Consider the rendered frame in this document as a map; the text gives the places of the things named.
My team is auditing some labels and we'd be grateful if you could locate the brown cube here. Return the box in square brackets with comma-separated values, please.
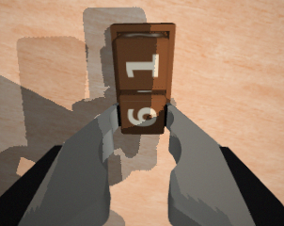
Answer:
[114, 32, 170, 90]
[118, 90, 166, 135]

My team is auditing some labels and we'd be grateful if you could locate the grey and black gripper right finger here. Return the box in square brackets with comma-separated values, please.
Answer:
[164, 103, 284, 226]

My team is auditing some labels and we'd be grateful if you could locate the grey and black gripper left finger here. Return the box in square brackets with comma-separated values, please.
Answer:
[0, 103, 121, 226]

